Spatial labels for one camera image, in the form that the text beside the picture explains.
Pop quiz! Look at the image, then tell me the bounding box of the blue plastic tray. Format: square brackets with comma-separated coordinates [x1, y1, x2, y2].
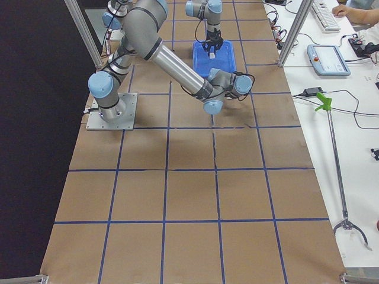
[192, 40, 236, 78]

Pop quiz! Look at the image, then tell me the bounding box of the metal base plate, front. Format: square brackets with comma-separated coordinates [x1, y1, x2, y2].
[86, 93, 138, 131]

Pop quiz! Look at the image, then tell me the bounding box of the green-handled reach grabber tool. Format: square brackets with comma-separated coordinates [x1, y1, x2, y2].
[314, 92, 373, 252]

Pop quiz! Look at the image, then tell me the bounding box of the white keyboard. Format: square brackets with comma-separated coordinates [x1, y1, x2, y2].
[311, 0, 341, 33]

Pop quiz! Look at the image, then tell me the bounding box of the black power adapter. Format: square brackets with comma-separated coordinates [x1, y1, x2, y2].
[302, 87, 323, 97]

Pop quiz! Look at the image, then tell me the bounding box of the aluminium frame post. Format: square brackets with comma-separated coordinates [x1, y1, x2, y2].
[277, 0, 313, 67]
[65, 0, 102, 70]

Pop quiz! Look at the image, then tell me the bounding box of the robot arm, viewer-right in front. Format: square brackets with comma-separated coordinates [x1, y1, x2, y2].
[88, 1, 253, 122]

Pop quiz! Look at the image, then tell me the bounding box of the person's hand at keyboard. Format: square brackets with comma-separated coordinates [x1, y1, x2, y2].
[332, 4, 354, 17]

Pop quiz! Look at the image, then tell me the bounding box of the black gripper, front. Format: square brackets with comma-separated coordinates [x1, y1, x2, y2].
[202, 29, 223, 55]

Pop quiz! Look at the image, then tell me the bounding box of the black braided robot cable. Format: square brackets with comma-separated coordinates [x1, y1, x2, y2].
[224, 70, 256, 102]

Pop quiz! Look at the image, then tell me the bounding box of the teach pendant tablet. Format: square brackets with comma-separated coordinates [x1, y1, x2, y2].
[307, 44, 351, 77]

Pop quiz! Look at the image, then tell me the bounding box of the aluminium frame post right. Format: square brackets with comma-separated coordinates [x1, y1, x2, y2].
[277, 0, 313, 67]

